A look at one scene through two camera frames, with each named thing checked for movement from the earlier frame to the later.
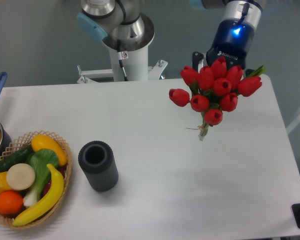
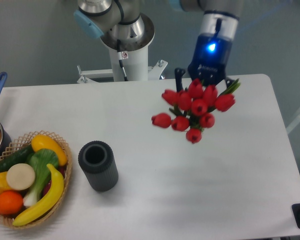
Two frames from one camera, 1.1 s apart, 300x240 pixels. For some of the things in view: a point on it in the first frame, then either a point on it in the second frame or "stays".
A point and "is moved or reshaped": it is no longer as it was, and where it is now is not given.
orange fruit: (9, 202) stays
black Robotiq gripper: (233, 41) to (210, 56)
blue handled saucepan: (0, 140) stays
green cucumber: (20, 157) stays
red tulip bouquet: (215, 88) is moved or reshaped
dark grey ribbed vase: (97, 160) stays
